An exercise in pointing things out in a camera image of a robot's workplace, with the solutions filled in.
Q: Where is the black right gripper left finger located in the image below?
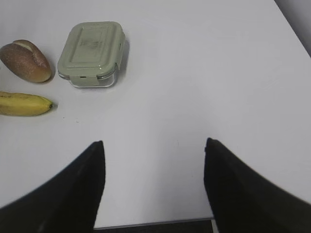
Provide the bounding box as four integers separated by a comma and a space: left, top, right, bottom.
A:
0, 141, 105, 233

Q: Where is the brown bread roll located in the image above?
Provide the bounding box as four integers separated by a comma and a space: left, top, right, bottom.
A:
0, 39, 52, 83

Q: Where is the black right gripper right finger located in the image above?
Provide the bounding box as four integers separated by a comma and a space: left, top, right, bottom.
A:
204, 138, 311, 233

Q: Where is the green lid glass food container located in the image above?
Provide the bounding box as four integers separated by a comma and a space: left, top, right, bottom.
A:
57, 21, 125, 88

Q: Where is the yellow banana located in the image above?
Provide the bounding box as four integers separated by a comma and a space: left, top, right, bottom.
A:
0, 92, 53, 117

